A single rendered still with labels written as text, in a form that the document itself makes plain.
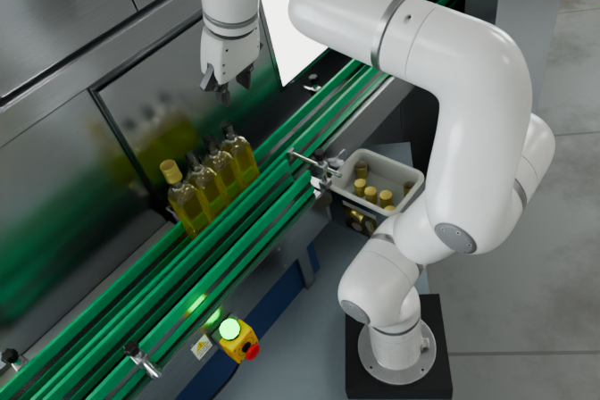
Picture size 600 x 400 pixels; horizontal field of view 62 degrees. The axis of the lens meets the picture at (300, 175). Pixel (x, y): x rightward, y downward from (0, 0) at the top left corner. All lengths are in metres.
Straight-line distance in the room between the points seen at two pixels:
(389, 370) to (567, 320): 1.20
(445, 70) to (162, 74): 0.75
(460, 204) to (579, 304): 1.84
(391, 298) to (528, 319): 1.43
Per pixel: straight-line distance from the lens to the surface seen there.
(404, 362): 1.26
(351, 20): 0.59
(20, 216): 1.16
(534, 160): 0.66
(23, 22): 1.04
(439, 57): 0.55
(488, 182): 0.58
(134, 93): 1.14
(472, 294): 2.34
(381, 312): 0.94
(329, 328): 1.43
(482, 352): 2.23
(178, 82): 1.20
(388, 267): 0.94
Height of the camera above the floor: 2.03
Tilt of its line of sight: 46 degrees down
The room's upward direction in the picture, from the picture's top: 15 degrees counter-clockwise
